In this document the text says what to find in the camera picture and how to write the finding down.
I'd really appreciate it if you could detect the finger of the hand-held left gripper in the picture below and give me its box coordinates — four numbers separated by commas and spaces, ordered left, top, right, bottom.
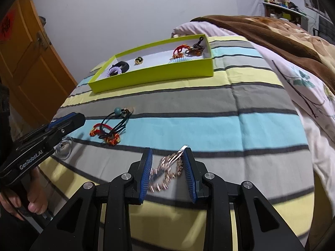
50, 113, 77, 130
43, 112, 86, 149

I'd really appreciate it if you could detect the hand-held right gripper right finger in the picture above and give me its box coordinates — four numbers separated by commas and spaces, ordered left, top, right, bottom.
182, 148, 305, 251

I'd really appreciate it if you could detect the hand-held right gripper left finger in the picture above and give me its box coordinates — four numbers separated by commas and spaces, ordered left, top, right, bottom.
30, 148, 153, 251

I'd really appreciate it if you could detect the rose gold chain bracelet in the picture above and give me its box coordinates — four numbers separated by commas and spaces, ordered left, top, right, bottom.
148, 145, 189, 192

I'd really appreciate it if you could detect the purple spiral hair tie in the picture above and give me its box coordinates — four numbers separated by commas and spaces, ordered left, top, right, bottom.
106, 66, 123, 77

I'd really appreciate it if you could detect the black wristband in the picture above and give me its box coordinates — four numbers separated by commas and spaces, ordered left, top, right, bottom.
110, 61, 130, 77

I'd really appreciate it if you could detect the lime green shallow box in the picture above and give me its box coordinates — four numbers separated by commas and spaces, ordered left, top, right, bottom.
88, 35, 214, 94

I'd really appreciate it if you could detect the light blue spiral hair tie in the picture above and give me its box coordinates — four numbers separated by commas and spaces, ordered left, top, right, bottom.
168, 56, 193, 64

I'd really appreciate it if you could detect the red knotted cord bracelet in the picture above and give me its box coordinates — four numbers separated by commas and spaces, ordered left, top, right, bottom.
89, 122, 121, 145
171, 44, 191, 59

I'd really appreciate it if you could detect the dark beaded bracelet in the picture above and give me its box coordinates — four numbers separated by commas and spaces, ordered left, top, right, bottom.
185, 37, 205, 56

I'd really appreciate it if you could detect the person's left hand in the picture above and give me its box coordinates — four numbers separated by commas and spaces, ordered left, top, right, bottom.
0, 167, 49, 221

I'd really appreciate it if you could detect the striped bed sheet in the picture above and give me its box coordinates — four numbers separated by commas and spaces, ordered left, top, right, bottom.
39, 35, 316, 249

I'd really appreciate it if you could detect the orange wooden door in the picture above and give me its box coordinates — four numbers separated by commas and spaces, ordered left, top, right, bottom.
0, 0, 77, 128

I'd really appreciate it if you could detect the metal door latch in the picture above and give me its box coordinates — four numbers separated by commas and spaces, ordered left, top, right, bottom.
35, 31, 51, 50

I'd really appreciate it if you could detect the red door poster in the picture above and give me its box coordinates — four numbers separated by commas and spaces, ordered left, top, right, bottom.
0, 10, 16, 44

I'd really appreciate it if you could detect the white floral quilt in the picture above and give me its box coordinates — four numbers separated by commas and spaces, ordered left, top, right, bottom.
251, 42, 335, 189

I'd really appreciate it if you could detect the pale pink pillow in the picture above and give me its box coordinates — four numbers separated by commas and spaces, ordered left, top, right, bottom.
171, 21, 244, 38

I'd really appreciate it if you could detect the brown fleece blanket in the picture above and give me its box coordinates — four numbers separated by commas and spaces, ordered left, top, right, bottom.
190, 15, 335, 80

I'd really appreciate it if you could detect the grey padded chair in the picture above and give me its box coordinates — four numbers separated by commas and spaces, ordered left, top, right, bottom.
313, 13, 335, 45

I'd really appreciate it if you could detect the grey elastic hair tie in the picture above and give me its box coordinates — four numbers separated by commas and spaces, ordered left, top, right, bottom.
54, 136, 74, 160

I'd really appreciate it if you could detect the black hair tie teal bead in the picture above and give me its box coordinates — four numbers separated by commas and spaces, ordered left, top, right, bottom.
101, 106, 135, 139

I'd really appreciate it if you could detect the white wall shelf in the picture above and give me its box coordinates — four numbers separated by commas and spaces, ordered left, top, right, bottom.
262, 1, 309, 28

